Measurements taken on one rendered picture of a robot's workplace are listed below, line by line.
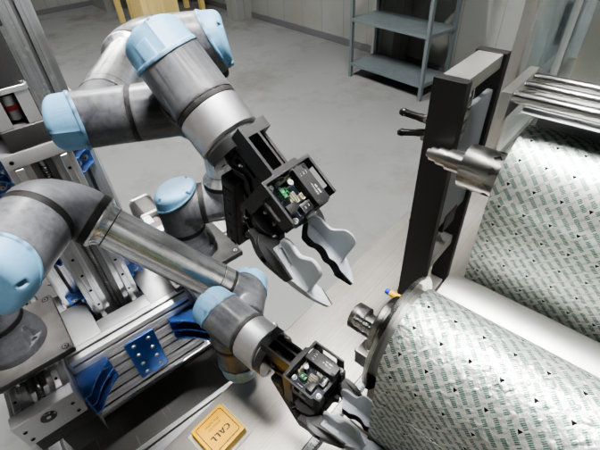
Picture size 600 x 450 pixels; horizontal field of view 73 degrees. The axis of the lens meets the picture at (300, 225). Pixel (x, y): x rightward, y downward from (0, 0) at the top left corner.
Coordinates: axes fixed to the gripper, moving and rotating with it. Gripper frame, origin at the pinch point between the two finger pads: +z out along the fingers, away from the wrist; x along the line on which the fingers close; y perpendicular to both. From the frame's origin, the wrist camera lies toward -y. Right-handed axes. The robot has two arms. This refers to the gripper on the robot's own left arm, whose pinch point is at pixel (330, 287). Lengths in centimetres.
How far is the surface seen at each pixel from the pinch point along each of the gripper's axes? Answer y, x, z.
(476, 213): -33, 74, 22
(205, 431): -38.5, -15.4, 11.4
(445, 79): 9.3, 29.3, -11.7
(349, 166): -182, 188, -15
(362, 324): 0.6, -0.1, 5.6
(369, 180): -168, 181, 2
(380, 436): -5.7, -4.0, 19.2
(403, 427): 0.6, -4.1, 17.0
